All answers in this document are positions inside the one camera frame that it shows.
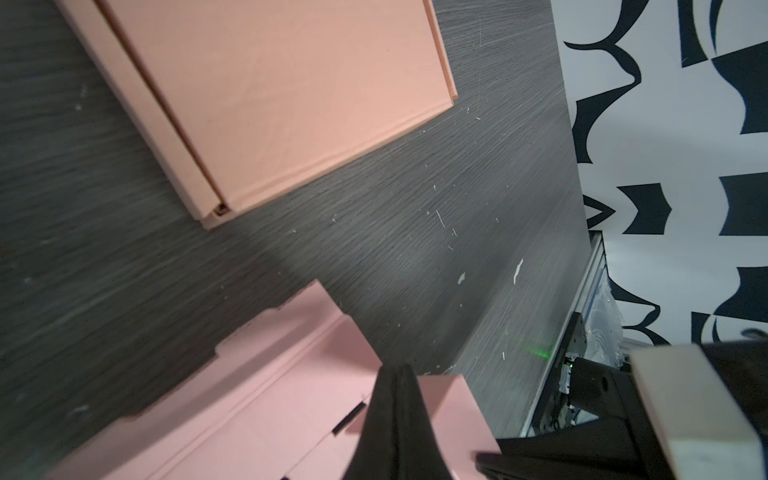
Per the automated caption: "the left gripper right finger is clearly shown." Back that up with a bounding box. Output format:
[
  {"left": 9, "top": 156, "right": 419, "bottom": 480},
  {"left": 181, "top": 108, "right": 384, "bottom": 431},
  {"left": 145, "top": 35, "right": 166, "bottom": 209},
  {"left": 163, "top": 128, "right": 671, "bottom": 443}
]
[{"left": 394, "top": 365, "right": 452, "bottom": 480}]

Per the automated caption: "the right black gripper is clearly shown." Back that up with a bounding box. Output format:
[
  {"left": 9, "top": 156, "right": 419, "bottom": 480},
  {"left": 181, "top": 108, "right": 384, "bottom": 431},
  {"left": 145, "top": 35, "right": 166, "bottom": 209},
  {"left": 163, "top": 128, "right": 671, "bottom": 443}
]
[{"left": 475, "top": 356, "right": 675, "bottom": 479}]

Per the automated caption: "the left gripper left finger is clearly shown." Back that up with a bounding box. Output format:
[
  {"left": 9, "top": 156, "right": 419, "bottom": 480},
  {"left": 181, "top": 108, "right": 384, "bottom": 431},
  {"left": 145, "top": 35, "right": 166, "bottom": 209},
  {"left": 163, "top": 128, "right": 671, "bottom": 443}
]
[{"left": 343, "top": 366, "right": 396, "bottom": 480}]

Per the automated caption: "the pink cardboard box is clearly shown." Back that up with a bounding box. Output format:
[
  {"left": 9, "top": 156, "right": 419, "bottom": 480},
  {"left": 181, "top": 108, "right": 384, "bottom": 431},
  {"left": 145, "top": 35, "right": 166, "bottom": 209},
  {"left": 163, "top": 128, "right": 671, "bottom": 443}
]
[{"left": 50, "top": 282, "right": 499, "bottom": 479}]

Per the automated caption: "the salmon cardboard box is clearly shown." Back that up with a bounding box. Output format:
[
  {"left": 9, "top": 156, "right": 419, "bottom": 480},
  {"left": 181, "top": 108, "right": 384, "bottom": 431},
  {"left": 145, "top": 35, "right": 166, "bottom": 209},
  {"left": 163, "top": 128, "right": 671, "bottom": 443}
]
[{"left": 59, "top": 1, "right": 458, "bottom": 229}]

